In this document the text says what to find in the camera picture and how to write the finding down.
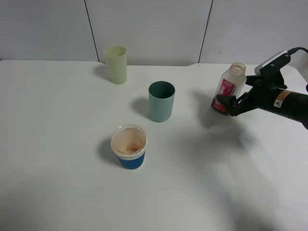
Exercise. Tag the blue sleeved paper cup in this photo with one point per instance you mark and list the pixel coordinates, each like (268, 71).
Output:
(129, 142)

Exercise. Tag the teal plastic cup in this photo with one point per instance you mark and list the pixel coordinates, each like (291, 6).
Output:
(161, 99)

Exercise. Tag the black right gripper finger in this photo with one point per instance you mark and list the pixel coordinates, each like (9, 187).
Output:
(236, 106)
(256, 82)

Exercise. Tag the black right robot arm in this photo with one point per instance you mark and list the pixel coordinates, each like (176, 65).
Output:
(299, 104)

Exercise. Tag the pale yellow plastic cup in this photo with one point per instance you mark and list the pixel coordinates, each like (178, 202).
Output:
(116, 60)

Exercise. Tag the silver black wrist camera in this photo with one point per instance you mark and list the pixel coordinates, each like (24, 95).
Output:
(270, 70)

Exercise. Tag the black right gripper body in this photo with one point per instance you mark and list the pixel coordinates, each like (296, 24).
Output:
(273, 101)

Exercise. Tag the clear bottle with pink label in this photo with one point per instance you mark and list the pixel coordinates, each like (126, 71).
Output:
(231, 83)

